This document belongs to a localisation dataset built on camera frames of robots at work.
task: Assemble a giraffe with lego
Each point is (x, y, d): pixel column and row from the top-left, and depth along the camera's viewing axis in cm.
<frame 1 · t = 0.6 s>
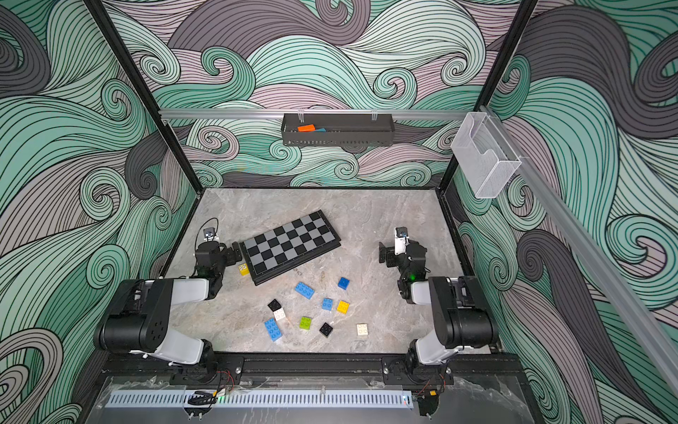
left hand: (220, 243, 93), fingers open
right hand: (397, 242, 94), fingers open
black grey chessboard: (288, 246, 98), point 4 cm above the table
yellow brick by chessboard: (244, 269, 94), point 2 cm above the table
light blue long brick upper: (304, 290, 89), point 2 cm above the table
dark blue square brick: (343, 283, 92), on the table
light blue square brick: (327, 304, 87), on the table
yellow square brick: (342, 306, 86), point 2 cm above the table
black square brick upper: (274, 305, 87), on the table
white square brick upper: (279, 314, 85), on the table
light blue long brick lower: (273, 329, 81), point 2 cm above the table
lime green square brick: (305, 323, 83), on the table
black square brick lower: (326, 329, 81), point 2 cm above the table
cream square brick lower: (362, 329, 81), point 2 cm above the table

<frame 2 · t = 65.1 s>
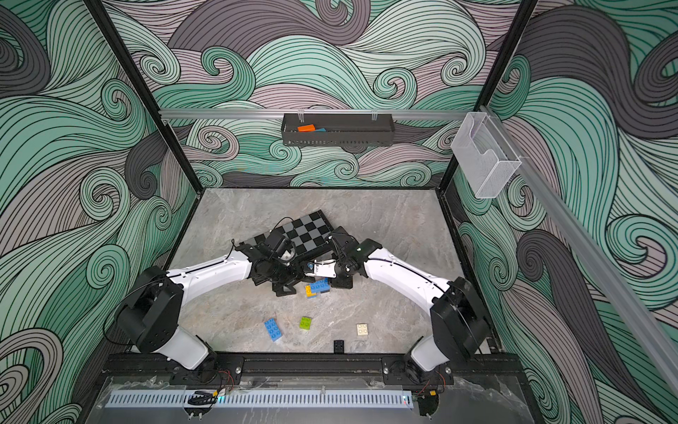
left hand: (308, 283, 82), fingers open
right hand: (336, 271, 84), fingers open
light blue long brick upper: (320, 286, 87), point 5 cm above the table
yellow square brick: (308, 291, 87), point 4 cm above the table
black square brick lower: (338, 346, 78), point 2 cm above the table
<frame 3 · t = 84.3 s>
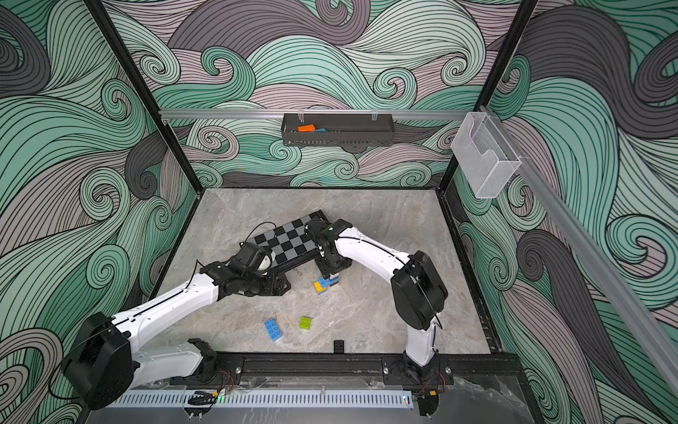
left hand: (280, 284, 82), fingers open
right hand: (335, 269, 86), fingers open
yellow square brick: (319, 288, 89), point 3 cm above the table
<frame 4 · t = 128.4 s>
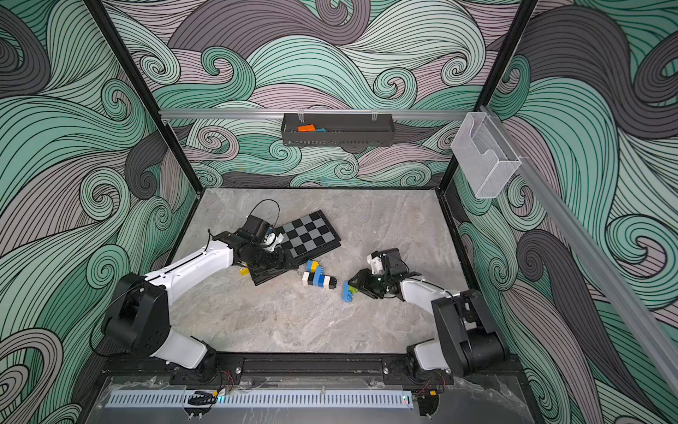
left hand: (290, 266, 83), fingers open
right hand: (354, 285, 88), fingers open
yellow square brick: (314, 265, 94), point 3 cm above the table
light blue long brick lower: (347, 294, 87), point 3 cm above the table
black square brick lower: (332, 283, 90), point 3 cm above the table
